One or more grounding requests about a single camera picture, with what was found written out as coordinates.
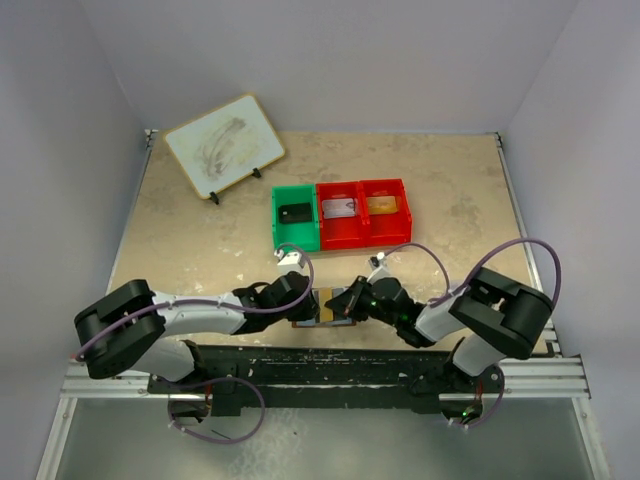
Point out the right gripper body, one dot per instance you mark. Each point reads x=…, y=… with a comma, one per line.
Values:
x=368, y=307

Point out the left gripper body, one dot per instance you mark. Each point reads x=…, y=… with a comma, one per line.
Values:
x=301, y=311

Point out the brown leather card holder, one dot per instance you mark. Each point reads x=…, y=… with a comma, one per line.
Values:
x=314, y=322

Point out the green plastic bin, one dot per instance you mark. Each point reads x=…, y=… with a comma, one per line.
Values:
x=304, y=235

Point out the red plastic bin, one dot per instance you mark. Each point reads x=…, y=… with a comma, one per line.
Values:
x=342, y=233
x=387, y=230

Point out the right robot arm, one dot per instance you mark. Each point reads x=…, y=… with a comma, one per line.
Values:
x=505, y=317

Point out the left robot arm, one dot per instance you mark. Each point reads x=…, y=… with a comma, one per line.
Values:
x=119, y=330

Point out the black VIP card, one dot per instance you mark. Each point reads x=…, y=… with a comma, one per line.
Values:
x=295, y=213

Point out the white magnetic stripe cards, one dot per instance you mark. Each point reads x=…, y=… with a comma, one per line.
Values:
x=336, y=208

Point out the gold VIP card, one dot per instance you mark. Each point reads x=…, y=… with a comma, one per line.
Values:
x=383, y=205

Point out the small whiteboard on stand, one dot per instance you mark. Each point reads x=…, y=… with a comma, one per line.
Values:
x=224, y=146

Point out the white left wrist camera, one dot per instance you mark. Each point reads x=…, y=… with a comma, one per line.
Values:
x=290, y=262

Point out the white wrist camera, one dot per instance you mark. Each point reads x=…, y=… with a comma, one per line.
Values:
x=290, y=262
x=379, y=265

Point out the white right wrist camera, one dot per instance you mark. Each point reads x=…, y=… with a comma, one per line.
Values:
x=379, y=265

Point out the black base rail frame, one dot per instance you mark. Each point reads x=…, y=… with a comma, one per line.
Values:
x=422, y=381

